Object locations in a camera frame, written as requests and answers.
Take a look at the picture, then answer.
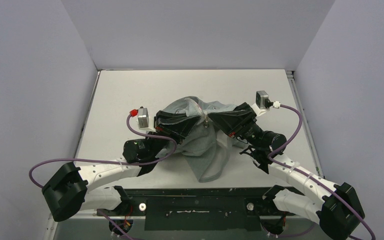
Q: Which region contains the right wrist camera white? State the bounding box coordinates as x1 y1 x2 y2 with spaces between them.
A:
251 90 281 117

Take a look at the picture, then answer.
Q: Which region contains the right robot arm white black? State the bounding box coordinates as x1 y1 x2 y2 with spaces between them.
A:
207 103 365 240

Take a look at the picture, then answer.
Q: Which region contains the aluminium rail frame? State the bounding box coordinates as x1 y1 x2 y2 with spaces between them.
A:
285 70 325 178

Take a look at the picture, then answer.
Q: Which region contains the grey zip-up jacket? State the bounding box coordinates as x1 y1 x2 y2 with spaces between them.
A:
163 96 246 183

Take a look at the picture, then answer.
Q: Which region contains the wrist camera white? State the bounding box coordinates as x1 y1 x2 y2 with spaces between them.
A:
251 90 281 117
129 106 156 132

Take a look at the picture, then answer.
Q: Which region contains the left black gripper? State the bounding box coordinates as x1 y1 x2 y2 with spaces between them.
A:
146 111 201 158

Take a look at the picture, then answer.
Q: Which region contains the silver zipper pull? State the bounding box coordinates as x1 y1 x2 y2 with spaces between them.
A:
203 115 209 128

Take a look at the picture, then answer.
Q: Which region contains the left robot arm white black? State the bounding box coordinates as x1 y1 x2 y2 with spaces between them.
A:
41 110 201 222

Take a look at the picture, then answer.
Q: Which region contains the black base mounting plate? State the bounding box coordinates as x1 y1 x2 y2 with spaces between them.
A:
100 187 291 231

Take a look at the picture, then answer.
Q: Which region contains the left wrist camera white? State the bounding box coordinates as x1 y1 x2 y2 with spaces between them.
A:
129 106 156 132

